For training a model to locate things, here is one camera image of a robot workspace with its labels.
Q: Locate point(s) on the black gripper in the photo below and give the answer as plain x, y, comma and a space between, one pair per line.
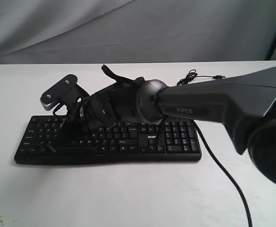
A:
86, 113

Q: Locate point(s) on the white backdrop cloth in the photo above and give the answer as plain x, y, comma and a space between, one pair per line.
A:
135, 31

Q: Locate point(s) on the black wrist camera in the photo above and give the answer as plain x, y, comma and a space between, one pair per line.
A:
65, 92

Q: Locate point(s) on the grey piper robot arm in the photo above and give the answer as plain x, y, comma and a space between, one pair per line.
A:
245, 105

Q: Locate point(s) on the black acer keyboard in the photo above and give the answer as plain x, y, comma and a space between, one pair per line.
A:
125, 142

